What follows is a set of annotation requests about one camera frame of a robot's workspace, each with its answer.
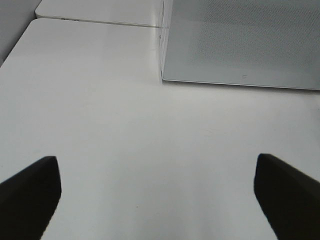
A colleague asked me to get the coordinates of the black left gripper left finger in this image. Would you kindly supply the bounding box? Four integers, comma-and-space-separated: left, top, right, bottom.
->
0, 156, 62, 240

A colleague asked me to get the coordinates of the white microwave door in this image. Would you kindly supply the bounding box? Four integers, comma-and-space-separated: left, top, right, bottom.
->
161, 0, 320, 91

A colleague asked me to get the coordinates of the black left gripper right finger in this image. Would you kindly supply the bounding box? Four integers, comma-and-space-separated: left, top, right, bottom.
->
253, 153, 320, 240

